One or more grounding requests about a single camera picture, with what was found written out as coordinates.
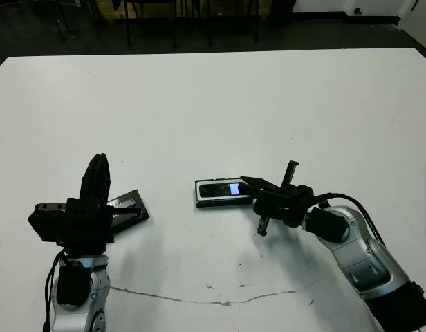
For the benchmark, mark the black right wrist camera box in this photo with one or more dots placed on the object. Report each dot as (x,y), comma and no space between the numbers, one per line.
(294,221)

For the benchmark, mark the small black wall fitting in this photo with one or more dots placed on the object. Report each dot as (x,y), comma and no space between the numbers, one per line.
(357,11)

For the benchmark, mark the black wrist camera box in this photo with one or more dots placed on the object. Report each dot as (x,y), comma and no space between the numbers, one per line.
(47,224)
(294,221)

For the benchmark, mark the black slim camera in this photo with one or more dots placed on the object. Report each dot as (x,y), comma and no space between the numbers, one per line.
(213,189)

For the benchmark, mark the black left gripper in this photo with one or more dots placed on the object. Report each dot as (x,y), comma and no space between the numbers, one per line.
(88,228)

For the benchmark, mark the black waste bin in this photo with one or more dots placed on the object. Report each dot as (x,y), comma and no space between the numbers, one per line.
(282,14)

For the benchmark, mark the black box lid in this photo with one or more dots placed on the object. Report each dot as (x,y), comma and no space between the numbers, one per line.
(138,218)

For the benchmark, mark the black box with white lining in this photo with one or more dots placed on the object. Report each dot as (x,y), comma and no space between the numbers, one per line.
(216,204)

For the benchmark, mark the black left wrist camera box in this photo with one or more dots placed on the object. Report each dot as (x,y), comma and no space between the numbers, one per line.
(47,224)

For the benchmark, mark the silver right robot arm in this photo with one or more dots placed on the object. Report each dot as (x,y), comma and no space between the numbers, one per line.
(365,256)

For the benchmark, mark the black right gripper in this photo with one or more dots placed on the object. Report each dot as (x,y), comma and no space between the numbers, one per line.
(271,204)

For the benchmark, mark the grey chair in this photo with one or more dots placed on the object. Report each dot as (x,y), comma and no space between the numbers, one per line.
(62,27)

